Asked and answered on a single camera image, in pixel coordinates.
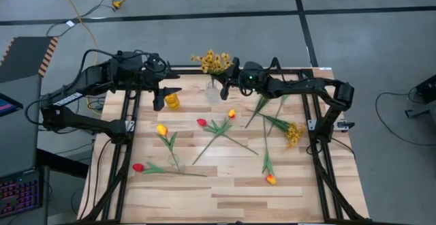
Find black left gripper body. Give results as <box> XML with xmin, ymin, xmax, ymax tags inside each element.
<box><xmin>142</xmin><ymin>68</ymin><xmax>168</xmax><ymax>113</ymax></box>

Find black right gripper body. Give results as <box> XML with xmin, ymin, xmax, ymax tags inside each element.
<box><xmin>219</xmin><ymin>57</ymin><xmax>245</xmax><ymax>101</ymax></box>

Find yellow orange artificial tulip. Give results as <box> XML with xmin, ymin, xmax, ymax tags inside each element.
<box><xmin>155</xmin><ymin>123</ymin><xmax>181</xmax><ymax>168</ymax></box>
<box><xmin>260</xmin><ymin>117</ymin><xmax>277</xmax><ymax>186</ymax></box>

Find green stems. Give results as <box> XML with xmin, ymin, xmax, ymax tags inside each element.
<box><xmin>191</xmin><ymin>108</ymin><xmax>237</xmax><ymax>166</ymax></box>

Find amber glass bottle vase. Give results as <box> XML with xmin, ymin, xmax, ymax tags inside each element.
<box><xmin>164</xmin><ymin>93</ymin><xmax>181</xmax><ymax>111</ymax></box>

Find clear ribbed glass vase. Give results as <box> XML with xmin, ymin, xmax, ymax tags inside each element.
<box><xmin>205</xmin><ymin>80</ymin><xmax>221</xmax><ymax>105</ymax></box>

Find tall clear smooth glass vase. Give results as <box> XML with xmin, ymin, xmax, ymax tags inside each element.
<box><xmin>168</xmin><ymin>151</ymin><xmax>187</xmax><ymax>173</ymax></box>

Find silver black table clamp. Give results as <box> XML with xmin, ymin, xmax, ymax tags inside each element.
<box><xmin>332</xmin><ymin>119</ymin><xmax>356</xmax><ymax>132</ymax></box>

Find black desk crossbar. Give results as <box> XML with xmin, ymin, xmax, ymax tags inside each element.
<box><xmin>35</xmin><ymin>147</ymin><xmax>90</xmax><ymax>180</ymax></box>

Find large black striped-edge mat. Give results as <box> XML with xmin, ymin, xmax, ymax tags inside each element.
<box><xmin>0</xmin><ymin>36</ymin><xmax>60</xmax><ymax>85</ymax></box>

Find grey side desk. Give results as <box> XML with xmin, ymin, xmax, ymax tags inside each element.
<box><xmin>0</xmin><ymin>74</ymin><xmax>52</xmax><ymax>225</ymax></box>

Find dark screen device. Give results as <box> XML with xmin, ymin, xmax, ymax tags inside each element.
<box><xmin>0</xmin><ymin>93</ymin><xmax>25</xmax><ymax>118</ymax></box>

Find backlit computer keyboard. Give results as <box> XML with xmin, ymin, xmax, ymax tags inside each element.
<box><xmin>0</xmin><ymin>178</ymin><xmax>44</xmax><ymax>219</ymax></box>

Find black equipment case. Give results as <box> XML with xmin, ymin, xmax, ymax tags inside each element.
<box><xmin>414</xmin><ymin>74</ymin><xmax>436</xmax><ymax>104</ymax></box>

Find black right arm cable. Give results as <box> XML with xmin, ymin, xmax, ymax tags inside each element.
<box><xmin>237</xmin><ymin>70</ymin><xmax>255</xmax><ymax>97</ymax></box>

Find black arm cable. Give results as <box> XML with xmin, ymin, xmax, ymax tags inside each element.
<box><xmin>237</xmin><ymin>70</ymin><xmax>255</xmax><ymax>97</ymax></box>
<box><xmin>80</xmin><ymin>48</ymin><xmax>120</xmax><ymax>83</ymax></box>

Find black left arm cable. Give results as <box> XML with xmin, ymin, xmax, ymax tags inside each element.
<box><xmin>80</xmin><ymin>48</ymin><xmax>120</xmax><ymax>83</ymax></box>

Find thin black floor cable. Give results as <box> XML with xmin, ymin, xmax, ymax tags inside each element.
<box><xmin>45</xmin><ymin>0</ymin><xmax>154</xmax><ymax>38</ymax></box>

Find long black floor cable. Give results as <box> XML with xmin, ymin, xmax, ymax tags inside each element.
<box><xmin>374</xmin><ymin>91</ymin><xmax>436</xmax><ymax>148</ymax></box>

